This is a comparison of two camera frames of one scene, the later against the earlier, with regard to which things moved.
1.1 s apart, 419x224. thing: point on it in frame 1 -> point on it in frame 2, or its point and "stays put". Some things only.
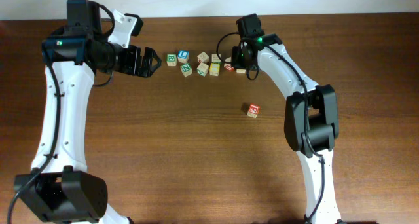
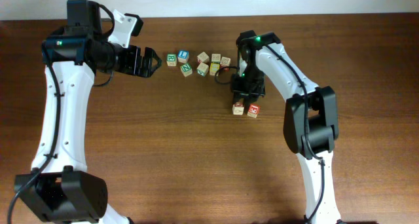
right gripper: [235, 52] -> [258, 91]
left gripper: [131, 65] stays put
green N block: [186, 69] stays put
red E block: [253, 110] stays put
